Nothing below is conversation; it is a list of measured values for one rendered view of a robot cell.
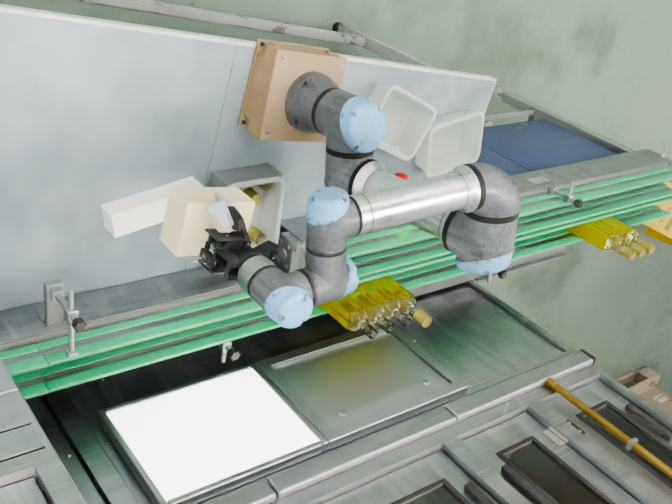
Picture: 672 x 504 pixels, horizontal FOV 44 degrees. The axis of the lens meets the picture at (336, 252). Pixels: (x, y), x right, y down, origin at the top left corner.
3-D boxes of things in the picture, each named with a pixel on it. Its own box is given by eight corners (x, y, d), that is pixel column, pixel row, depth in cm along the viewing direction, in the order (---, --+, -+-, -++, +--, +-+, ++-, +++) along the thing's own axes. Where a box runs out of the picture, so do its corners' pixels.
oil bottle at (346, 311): (306, 295, 232) (352, 336, 218) (309, 278, 230) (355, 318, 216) (323, 291, 236) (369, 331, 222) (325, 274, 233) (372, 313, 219)
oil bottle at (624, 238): (571, 225, 301) (635, 261, 282) (575, 211, 298) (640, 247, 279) (580, 222, 304) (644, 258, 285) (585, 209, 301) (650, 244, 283)
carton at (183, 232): (170, 186, 166) (188, 202, 161) (237, 187, 177) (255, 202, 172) (159, 239, 171) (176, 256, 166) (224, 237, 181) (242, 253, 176)
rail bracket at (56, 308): (34, 317, 193) (70, 370, 178) (31, 255, 185) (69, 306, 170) (54, 312, 196) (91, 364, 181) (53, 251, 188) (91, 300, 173)
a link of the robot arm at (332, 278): (363, 248, 151) (314, 264, 145) (360, 300, 157) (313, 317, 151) (338, 231, 157) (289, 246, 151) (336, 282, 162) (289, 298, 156)
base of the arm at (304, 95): (292, 67, 197) (318, 77, 190) (339, 75, 207) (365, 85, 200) (278, 128, 201) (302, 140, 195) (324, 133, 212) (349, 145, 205)
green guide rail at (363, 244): (304, 250, 222) (321, 264, 217) (305, 247, 222) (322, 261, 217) (668, 168, 324) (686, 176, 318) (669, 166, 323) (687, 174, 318)
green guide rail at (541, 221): (301, 274, 226) (317, 288, 221) (301, 271, 226) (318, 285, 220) (662, 185, 327) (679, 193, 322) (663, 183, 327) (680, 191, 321)
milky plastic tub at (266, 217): (204, 248, 218) (221, 264, 213) (210, 171, 208) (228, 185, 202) (260, 237, 228) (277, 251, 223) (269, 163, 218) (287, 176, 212)
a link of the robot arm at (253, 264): (286, 263, 154) (275, 301, 157) (273, 252, 157) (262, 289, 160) (252, 265, 149) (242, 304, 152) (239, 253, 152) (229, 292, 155)
